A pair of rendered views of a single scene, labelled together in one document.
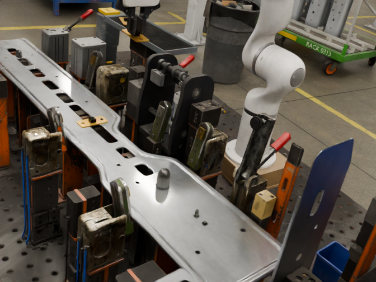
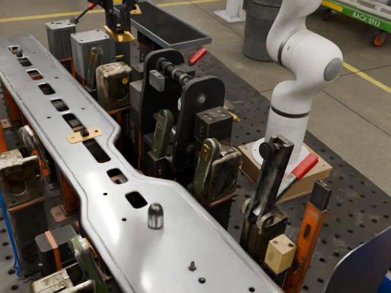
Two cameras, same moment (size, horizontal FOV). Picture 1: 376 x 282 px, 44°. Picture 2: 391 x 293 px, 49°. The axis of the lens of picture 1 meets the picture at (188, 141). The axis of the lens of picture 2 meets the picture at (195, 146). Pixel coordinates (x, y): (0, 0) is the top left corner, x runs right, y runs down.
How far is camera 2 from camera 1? 0.35 m
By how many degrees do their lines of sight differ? 8
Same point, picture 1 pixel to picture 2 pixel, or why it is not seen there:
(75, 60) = (76, 59)
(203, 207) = (203, 254)
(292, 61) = (326, 50)
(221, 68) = (262, 45)
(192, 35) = (234, 11)
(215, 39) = (255, 15)
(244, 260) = not seen: outside the picture
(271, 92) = (301, 88)
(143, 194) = (128, 237)
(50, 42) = (54, 38)
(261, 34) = (287, 18)
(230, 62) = not seen: hidden behind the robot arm
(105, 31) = not seen: hidden behind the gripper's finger
